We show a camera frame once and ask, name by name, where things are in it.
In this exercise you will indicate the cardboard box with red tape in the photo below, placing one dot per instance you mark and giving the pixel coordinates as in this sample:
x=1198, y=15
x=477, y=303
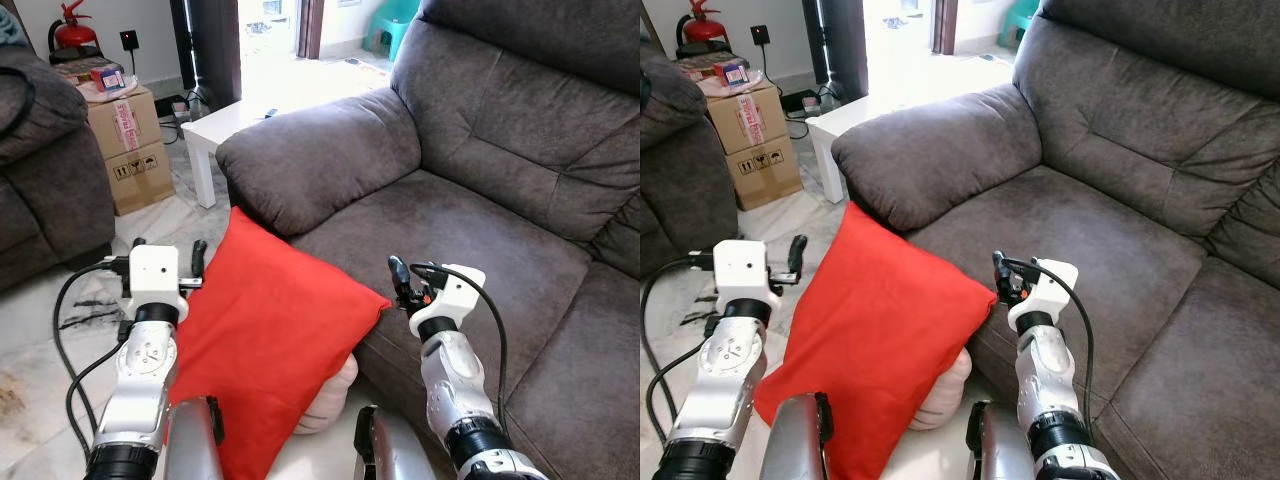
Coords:
x=745, y=118
x=125, y=122

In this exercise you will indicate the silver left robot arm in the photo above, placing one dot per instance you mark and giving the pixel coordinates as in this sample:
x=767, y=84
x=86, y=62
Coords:
x=725, y=375
x=140, y=380

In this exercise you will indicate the grey blue cloth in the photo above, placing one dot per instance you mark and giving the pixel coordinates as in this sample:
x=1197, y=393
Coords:
x=10, y=28

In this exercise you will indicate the white side table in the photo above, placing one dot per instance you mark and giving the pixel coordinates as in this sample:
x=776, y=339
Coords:
x=215, y=125
x=835, y=125

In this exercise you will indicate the silver robot leg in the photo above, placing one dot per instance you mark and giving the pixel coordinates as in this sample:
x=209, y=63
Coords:
x=195, y=440
x=1000, y=450
x=390, y=450
x=810, y=440

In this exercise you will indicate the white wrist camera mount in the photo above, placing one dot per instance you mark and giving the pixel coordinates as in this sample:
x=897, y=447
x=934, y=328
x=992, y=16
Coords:
x=152, y=272
x=1048, y=290
x=455, y=295
x=740, y=268

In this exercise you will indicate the flat brown box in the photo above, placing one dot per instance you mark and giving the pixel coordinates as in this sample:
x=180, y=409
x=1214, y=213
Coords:
x=72, y=70
x=698, y=67

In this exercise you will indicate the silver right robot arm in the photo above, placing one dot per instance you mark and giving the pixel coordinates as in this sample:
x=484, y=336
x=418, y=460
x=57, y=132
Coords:
x=455, y=380
x=1050, y=375

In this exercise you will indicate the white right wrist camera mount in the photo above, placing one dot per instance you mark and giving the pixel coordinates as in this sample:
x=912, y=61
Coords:
x=1048, y=290
x=455, y=295

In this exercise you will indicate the teal plastic chair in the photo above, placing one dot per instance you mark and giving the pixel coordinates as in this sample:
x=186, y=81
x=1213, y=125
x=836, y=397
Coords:
x=395, y=25
x=1022, y=20

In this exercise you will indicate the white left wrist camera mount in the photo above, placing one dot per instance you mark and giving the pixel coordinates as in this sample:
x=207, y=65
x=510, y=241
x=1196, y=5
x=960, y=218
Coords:
x=740, y=268
x=152, y=272

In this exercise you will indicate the silver left robot leg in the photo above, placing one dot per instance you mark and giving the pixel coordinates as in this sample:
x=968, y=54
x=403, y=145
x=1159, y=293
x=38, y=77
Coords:
x=810, y=440
x=195, y=440

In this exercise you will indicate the small red blue carton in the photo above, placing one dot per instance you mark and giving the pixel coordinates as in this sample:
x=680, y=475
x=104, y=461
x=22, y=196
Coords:
x=733, y=73
x=108, y=78

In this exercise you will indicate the red fire extinguisher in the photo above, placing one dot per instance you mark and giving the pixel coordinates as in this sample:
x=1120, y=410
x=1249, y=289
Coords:
x=703, y=30
x=75, y=35

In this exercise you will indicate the brown door frame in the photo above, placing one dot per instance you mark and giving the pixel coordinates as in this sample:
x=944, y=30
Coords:
x=945, y=25
x=310, y=25

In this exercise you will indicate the silver right robot leg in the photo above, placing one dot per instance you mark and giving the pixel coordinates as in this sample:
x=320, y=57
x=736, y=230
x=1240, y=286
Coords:
x=1000, y=450
x=390, y=450

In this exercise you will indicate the dark wooden door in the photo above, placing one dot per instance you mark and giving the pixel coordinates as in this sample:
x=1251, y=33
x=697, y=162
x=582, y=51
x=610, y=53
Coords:
x=845, y=45
x=215, y=50

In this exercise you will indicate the black wall socket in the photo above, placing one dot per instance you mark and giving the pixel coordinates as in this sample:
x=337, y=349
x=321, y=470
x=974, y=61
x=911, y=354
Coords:
x=760, y=35
x=129, y=40

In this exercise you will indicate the brown two-seat fabric sofa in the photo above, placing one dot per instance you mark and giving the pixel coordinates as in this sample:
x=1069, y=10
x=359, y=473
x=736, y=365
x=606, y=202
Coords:
x=480, y=150
x=1100, y=150

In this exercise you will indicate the red pillow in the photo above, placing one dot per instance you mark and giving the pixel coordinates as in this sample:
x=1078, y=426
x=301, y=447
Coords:
x=870, y=320
x=260, y=330

